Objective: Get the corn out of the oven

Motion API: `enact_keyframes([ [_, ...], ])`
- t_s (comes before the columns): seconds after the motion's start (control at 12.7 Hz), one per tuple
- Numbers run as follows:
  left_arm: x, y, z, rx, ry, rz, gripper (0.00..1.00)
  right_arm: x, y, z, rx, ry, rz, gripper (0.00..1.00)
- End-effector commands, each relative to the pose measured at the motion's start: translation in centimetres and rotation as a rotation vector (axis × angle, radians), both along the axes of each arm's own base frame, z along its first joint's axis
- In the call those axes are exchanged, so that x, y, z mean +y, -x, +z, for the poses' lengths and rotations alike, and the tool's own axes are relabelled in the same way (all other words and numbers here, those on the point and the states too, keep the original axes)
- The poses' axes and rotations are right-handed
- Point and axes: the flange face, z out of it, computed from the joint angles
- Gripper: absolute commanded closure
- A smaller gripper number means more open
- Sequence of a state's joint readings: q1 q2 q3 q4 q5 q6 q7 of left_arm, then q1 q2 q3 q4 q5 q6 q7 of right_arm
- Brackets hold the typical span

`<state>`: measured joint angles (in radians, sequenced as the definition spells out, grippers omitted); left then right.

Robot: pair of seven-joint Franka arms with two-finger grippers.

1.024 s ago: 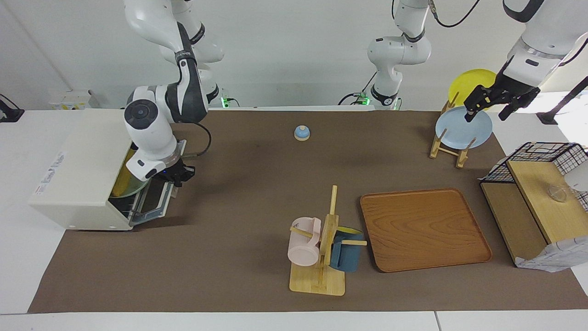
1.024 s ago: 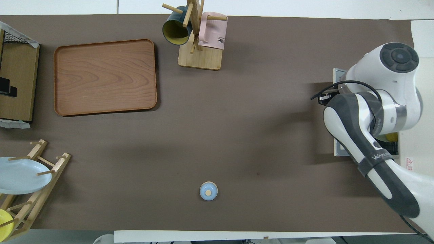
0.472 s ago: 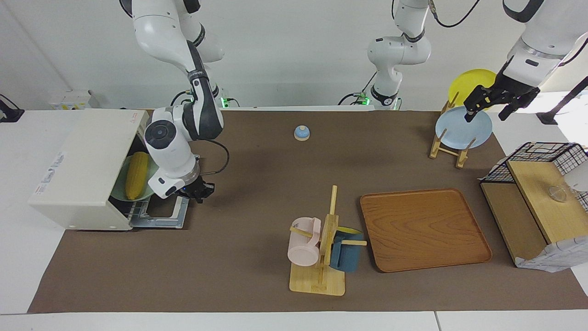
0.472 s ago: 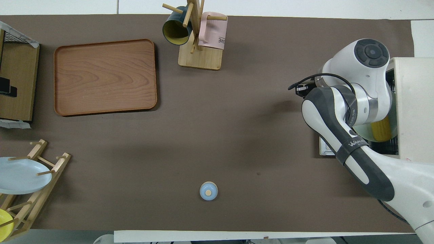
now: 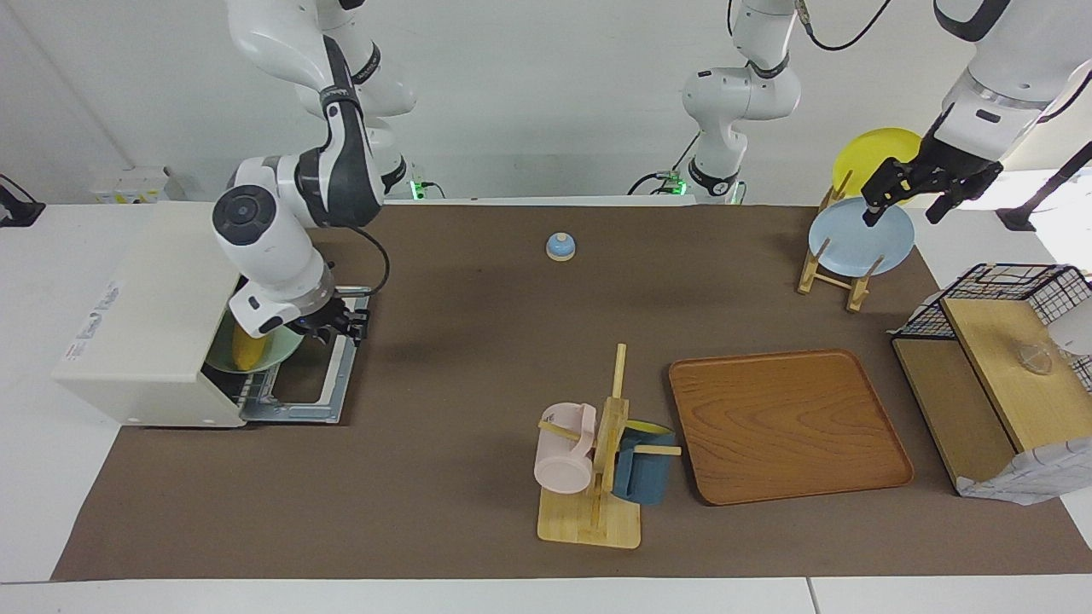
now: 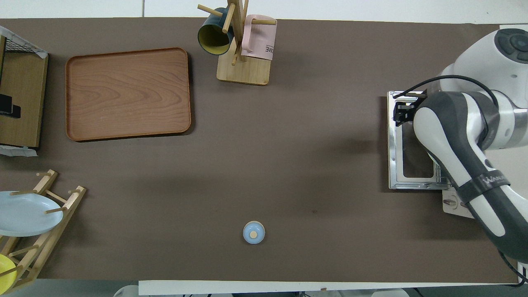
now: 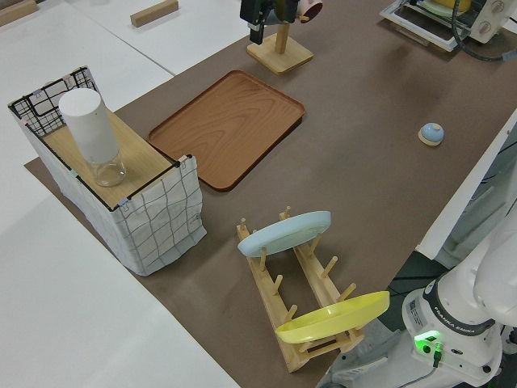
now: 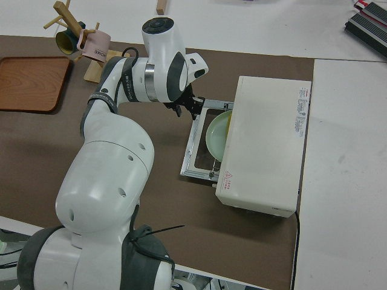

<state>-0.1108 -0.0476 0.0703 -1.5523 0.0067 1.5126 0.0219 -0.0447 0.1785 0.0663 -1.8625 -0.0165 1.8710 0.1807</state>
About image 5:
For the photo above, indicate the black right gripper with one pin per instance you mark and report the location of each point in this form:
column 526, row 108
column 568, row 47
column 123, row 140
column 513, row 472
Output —
column 328, row 322

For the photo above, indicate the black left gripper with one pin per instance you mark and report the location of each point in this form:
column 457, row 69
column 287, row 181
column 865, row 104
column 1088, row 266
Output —
column 947, row 166

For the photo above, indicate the toaster oven glass door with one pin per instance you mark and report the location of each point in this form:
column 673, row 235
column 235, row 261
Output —
column 290, row 414

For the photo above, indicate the yellow corn cob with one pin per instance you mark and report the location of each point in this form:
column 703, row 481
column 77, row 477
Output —
column 249, row 351

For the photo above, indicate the pale green plate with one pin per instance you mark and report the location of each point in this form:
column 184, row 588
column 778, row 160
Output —
column 220, row 354

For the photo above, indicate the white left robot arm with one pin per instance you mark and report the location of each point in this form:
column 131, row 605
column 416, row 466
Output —
column 742, row 94

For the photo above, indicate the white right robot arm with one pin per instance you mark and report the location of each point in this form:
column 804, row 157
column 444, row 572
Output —
column 256, row 230

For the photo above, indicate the white toaster oven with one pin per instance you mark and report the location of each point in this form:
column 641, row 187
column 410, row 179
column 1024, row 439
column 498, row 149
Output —
column 145, row 324

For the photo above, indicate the yellow plate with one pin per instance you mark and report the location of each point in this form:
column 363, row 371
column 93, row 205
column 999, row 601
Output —
column 879, row 158

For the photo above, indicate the light blue plate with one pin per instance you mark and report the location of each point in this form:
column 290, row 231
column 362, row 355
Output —
column 853, row 247

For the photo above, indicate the black tripod leg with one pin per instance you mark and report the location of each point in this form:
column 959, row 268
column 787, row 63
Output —
column 1049, row 188

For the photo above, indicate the wooden dish rack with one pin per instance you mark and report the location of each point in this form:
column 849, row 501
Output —
column 857, row 294

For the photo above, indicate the brown table mat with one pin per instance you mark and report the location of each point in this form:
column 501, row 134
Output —
column 426, row 477

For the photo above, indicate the wooden shelf cabinet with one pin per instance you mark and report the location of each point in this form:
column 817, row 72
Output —
column 998, row 375

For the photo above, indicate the small clear glass bowl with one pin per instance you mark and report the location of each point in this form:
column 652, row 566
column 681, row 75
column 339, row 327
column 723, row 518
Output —
column 1034, row 360

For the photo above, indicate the blue service bell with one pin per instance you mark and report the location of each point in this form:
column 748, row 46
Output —
column 560, row 246

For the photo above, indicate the pink mug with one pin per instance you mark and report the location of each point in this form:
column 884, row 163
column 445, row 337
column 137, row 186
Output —
column 563, row 465

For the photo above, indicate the white box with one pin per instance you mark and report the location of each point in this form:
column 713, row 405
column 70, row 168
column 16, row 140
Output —
column 132, row 183

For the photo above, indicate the brown wooden tray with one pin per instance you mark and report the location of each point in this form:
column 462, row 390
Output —
column 785, row 426

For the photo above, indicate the wooden mug tree stand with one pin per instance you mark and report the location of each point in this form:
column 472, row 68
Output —
column 589, row 520

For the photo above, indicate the white checked cloth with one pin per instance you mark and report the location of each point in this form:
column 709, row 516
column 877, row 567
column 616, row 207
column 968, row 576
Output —
column 1032, row 477

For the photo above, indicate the dark blue mug yellow inside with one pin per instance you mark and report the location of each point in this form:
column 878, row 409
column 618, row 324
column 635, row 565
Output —
column 644, row 477

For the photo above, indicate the black stand base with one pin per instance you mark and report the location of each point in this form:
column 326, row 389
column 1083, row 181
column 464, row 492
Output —
column 17, row 209

